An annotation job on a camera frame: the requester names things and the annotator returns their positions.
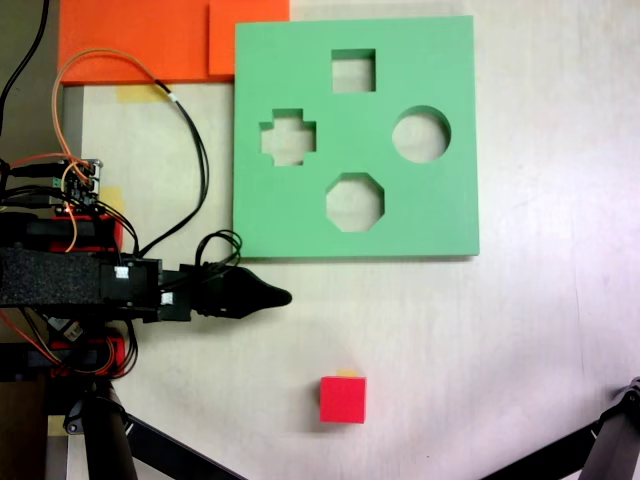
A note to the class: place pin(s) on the red square block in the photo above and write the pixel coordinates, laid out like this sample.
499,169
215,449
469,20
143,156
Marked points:
342,400

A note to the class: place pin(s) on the yellow tape marker strip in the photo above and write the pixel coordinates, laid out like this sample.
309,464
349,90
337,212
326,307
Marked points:
345,373

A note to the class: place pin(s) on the red base clamp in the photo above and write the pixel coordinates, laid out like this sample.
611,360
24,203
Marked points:
119,235
117,352

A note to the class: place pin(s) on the small yellow tape piece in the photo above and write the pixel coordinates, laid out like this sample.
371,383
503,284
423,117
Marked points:
114,197
54,425

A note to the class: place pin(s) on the thin black tripod strut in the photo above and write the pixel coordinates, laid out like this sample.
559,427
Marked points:
175,455
540,457

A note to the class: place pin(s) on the black tripod leg tube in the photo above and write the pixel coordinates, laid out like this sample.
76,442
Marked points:
107,445
615,445

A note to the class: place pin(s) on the green shape sorter board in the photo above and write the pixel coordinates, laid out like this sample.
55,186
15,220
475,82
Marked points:
430,210

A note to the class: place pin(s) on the wide yellow tape piece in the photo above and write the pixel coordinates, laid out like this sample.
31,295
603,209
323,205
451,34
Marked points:
140,94

